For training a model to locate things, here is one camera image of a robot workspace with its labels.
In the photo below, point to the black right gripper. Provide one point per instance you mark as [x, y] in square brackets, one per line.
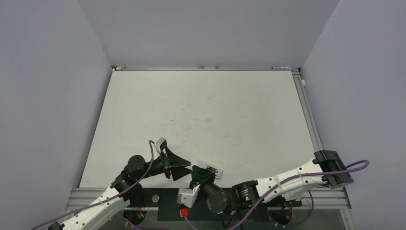
[201, 176]

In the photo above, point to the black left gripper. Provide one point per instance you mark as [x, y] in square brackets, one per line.
[172, 163]

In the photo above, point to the white remote control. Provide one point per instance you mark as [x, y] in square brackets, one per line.
[211, 167]

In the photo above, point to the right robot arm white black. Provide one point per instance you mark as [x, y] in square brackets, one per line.
[325, 169]

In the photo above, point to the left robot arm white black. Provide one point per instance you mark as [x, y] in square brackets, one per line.
[125, 190]

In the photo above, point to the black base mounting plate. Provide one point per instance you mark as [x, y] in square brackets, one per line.
[164, 199]

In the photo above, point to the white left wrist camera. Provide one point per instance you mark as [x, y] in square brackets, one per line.
[160, 145]

